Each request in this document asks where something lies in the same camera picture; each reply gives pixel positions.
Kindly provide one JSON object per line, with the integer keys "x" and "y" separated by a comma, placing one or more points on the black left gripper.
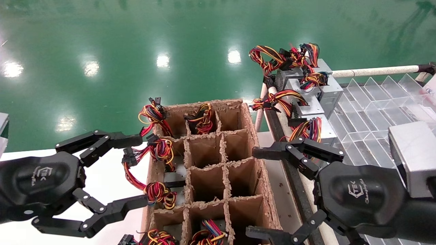
{"x": 41, "y": 180}

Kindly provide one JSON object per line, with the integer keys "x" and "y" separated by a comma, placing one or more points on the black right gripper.
{"x": 357, "y": 194}

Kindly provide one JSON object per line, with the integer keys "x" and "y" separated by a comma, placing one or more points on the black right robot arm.
{"x": 419, "y": 221}

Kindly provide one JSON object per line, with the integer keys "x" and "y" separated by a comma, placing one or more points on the white rack leg tube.
{"x": 260, "y": 115}

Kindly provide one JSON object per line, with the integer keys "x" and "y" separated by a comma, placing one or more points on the brown cardboard divider box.
{"x": 204, "y": 149}

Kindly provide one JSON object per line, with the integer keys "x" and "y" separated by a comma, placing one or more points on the clear acrylic divider tray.
{"x": 368, "y": 112}

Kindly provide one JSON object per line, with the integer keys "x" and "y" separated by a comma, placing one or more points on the carried grey power supply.
{"x": 415, "y": 153}

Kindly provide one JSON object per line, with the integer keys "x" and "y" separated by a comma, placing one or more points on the white padded rack bar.
{"x": 374, "y": 71}

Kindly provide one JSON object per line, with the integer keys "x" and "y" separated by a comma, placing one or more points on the short white tube stub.
{"x": 422, "y": 76}

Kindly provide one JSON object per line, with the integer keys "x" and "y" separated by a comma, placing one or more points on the white printed sheet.
{"x": 431, "y": 85}

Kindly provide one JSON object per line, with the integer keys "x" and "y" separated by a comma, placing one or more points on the black pipe joint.
{"x": 428, "y": 69}

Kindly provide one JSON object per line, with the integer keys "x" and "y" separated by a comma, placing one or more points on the long white rack rail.
{"x": 308, "y": 187}

